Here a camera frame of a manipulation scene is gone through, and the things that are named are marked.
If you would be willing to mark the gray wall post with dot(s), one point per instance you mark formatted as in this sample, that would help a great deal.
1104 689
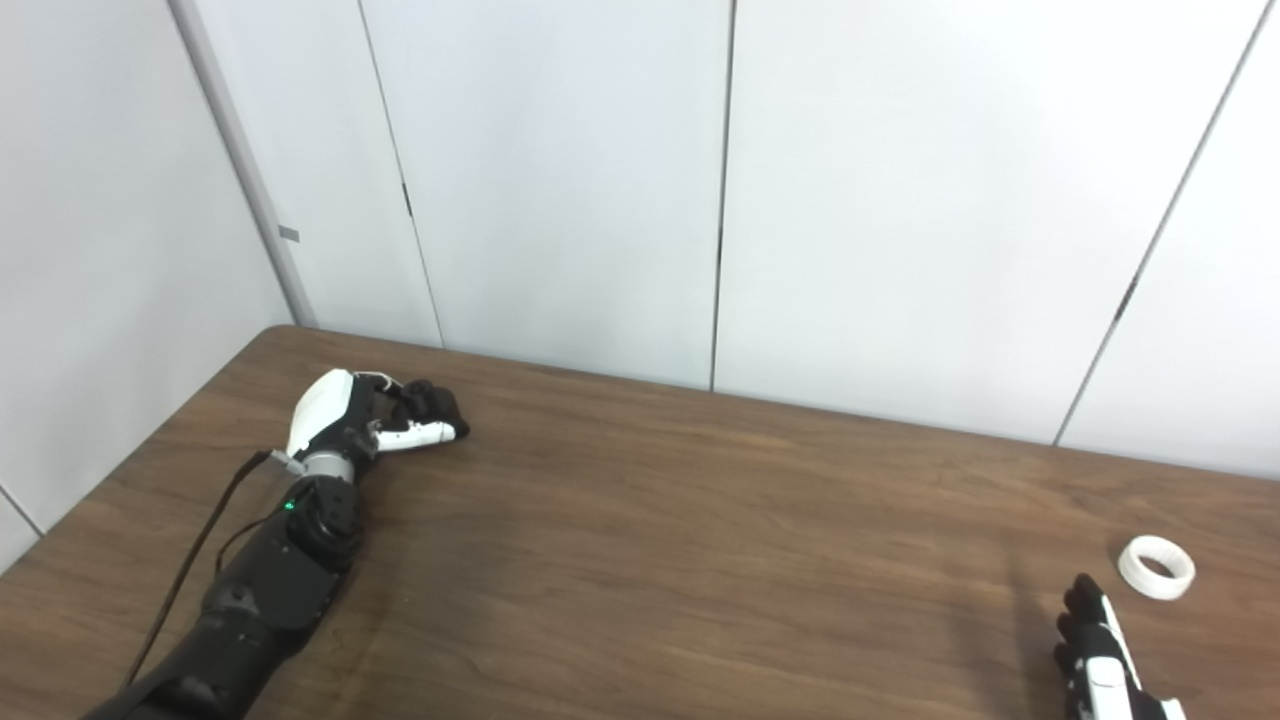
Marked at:
250 180

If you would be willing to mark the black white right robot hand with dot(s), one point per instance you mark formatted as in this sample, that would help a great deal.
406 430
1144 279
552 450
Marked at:
1100 670

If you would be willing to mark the round black part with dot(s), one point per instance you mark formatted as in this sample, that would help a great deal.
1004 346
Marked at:
442 405

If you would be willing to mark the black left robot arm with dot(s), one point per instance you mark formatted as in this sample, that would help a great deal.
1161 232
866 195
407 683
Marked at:
270 590

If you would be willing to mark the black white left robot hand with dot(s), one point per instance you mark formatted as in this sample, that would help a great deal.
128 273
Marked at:
325 405

